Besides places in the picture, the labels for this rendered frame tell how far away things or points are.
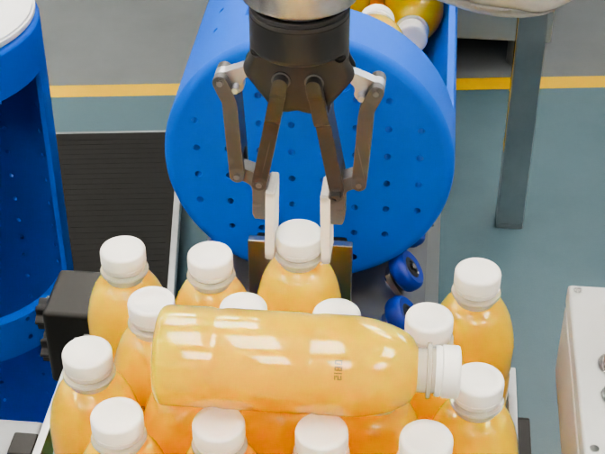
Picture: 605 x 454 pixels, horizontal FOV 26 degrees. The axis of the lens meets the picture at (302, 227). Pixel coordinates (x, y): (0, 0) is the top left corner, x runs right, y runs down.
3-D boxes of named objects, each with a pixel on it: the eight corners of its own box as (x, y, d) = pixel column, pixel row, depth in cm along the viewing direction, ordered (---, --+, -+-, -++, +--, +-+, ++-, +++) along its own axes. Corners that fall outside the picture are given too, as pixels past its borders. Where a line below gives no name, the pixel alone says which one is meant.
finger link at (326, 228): (323, 175, 107) (332, 175, 107) (324, 241, 112) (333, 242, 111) (320, 195, 105) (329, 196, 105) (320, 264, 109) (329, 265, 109)
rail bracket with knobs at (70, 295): (154, 351, 135) (147, 273, 129) (140, 400, 129) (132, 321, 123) (60, 344, 136) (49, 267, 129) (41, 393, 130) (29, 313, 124)
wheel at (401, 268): (402, 238, 136) (386, 246, 136) (401, 266, 132) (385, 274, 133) (427, 266, 138) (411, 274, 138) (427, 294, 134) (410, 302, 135)
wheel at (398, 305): (400, 283, 130) (383, 292, 131) (397, 313, 126) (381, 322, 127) (426, 313, 132) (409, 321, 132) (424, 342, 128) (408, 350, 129)
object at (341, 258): (351, 330, 133) (354, 231, 126) (349, 346, 131) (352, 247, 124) (253, 323, 134) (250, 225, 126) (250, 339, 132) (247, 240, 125)
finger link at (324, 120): (307, 57, 101) (324, 54, 101) (334, 175, 108) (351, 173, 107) (301, 83, 98) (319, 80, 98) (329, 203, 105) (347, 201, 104)
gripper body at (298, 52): (361, -22, 99) (357, 84, 104) (249, -29, 99) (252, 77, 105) (352, 26, 93) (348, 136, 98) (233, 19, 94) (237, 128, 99)
